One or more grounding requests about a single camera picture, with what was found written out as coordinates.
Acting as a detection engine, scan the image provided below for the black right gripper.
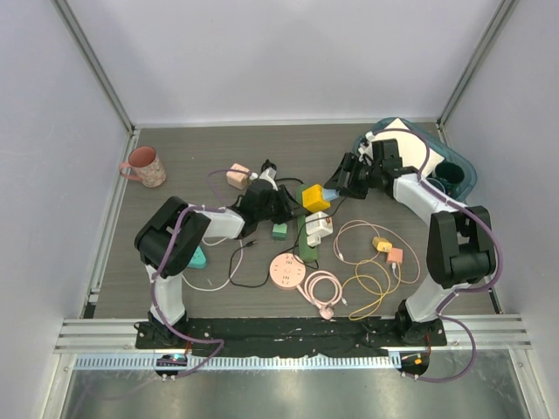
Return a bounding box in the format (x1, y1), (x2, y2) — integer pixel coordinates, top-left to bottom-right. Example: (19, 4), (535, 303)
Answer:
(324, 153), (381, 200)

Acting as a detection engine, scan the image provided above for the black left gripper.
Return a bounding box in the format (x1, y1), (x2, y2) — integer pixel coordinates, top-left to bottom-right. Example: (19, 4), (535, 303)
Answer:
(256, 185), (307, 225)

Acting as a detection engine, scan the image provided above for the green charger plug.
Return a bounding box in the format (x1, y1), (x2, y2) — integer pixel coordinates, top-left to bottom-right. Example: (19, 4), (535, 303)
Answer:
(272, 223), (288, 241)

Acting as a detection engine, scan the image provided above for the light blue charger plug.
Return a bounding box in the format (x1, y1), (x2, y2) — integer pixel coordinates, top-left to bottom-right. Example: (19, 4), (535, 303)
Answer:
(321, 189), (340, 203)

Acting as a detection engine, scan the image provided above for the yellow cube socket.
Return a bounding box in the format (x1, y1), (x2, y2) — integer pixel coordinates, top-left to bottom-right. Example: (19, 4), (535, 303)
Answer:
(301, 184), (331, 213)

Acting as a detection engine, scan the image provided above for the white cube adapter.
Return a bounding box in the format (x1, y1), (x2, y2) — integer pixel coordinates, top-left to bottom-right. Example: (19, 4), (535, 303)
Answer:
(305, 211), (334, 247)

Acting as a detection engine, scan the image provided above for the green power strip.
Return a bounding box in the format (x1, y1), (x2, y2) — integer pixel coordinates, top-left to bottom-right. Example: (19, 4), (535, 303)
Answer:
(295, 182), (322, 263)

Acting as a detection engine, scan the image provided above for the peach cube socket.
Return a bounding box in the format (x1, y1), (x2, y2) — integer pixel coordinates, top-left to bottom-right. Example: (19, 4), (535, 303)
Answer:
(225, 163), (252, 190)

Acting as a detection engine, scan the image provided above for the pink round socket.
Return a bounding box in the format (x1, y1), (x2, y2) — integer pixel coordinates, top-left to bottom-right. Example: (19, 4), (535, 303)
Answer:
(269, 253), (306, 291)

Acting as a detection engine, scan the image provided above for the yellow charger plug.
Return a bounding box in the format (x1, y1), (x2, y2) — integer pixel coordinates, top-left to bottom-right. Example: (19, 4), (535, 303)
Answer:
(372, 237), (393, 253)

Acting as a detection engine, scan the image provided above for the pink charger plug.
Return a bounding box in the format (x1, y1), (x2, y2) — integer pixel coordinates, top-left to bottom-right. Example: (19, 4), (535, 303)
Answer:
(386, 247), (404, 268)

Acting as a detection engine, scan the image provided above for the teal triangular socket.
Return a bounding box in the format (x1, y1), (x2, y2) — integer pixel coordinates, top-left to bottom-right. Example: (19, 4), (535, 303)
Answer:
(187, 246), (207, 270)

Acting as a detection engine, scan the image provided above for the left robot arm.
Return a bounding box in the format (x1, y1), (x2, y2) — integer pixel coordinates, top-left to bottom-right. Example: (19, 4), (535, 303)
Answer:
(134, 180), (307, 348)

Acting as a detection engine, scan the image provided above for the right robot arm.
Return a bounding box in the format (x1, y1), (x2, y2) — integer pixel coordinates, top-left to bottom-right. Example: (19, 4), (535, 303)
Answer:
(325, 140), (497, 345)

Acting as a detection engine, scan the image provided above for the white paper pad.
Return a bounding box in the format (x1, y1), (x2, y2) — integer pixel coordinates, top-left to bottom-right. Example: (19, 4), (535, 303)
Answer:
(372, 119), (426, 169)

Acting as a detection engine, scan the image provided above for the dark green cup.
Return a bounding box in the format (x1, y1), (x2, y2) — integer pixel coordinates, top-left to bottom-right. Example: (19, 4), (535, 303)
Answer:
(432, 161), (466, 194)

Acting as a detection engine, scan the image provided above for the teal plastic tray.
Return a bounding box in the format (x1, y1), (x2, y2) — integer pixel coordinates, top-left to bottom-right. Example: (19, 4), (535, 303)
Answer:
(352, 117), (477, 202)

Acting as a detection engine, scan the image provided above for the pink floral mug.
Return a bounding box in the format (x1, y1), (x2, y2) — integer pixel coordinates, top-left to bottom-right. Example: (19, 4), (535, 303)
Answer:
(119, 146), (167, 189)

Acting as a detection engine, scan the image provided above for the black usb cable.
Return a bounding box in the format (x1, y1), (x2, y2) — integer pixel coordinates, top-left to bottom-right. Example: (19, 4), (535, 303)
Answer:
(230, 198), (349, 289)

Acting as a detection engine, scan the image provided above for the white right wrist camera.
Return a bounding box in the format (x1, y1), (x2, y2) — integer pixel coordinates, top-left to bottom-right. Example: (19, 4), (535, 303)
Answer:
(356, 131), (376, 161)

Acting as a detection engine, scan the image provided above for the pink cable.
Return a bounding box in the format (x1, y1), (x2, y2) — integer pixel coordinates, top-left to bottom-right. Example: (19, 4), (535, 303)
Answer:
(300, 219), (423, 320)

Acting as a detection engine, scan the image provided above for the white usb cable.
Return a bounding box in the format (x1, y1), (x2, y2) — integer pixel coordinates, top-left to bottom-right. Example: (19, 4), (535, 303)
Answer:
(182, 235), (245, 292)

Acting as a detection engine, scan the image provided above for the yellow cable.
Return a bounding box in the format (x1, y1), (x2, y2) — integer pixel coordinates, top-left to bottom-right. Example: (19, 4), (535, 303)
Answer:
(342, 251), (398, 322)

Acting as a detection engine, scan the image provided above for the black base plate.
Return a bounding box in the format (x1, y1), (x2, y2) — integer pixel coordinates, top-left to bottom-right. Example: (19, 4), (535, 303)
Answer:
(134, 317), (447, 358)

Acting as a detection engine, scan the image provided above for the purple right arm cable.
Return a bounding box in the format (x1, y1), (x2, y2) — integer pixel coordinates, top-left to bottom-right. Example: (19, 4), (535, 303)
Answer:
(370, 127), (507, 385)

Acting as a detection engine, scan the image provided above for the white cable duct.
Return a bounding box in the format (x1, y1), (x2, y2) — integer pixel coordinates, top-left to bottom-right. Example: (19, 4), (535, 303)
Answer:
(74, 352), (401, 371)

